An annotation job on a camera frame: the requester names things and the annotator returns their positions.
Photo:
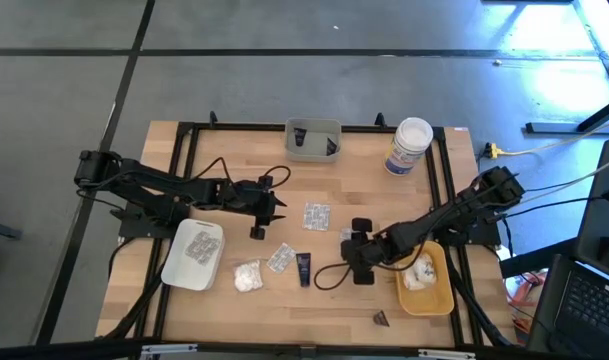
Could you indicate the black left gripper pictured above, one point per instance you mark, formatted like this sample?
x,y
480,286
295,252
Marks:
x,y
261,212

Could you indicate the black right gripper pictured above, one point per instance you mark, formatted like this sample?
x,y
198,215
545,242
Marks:
x,y
362,250

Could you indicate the white printed sachet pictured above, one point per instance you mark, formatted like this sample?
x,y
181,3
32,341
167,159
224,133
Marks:
x,y
281,257
316,216
202,247
346,234

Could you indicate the clear bag of cotton swabs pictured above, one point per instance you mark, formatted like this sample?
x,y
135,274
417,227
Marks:
x,y
247,275

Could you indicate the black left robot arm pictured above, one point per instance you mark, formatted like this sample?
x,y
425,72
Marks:
x,y
149,185

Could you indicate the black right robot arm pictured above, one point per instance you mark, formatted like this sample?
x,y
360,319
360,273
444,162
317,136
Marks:
x,y
459,210

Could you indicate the grey plastic bin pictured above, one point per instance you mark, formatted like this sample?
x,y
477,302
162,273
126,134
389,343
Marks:
x,y
314,150

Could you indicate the yellow plastic bin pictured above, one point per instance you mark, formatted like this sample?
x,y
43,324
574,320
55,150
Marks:
x,y
429,302

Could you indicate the black rig crossbar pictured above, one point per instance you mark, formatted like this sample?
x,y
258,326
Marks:
x,y
304,351

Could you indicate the white plastic bin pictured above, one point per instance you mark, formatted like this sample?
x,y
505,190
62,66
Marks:
x,y
184,272

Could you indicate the Lysol wipes canister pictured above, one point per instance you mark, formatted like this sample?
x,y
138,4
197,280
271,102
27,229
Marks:
x,y
408,146

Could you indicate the orange item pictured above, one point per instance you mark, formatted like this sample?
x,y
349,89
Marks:
x,y
519,295

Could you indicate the yellow power plug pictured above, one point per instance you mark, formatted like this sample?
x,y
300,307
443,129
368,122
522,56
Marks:
x,y
493,150

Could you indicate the black laptop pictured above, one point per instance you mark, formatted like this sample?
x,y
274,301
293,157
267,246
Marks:
x,y
584,300

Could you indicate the black stand foot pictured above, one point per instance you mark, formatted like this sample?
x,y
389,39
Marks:
x,y
574,126

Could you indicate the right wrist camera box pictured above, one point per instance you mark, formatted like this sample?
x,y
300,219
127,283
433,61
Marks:
x,y
379,246

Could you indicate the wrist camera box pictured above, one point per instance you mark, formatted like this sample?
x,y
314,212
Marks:
x,y
245,194
379,246

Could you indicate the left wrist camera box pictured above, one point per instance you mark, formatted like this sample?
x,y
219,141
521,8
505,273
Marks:
x,y
245,194

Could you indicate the black aluminium table frame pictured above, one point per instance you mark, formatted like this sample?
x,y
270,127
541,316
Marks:
x,y
234,127

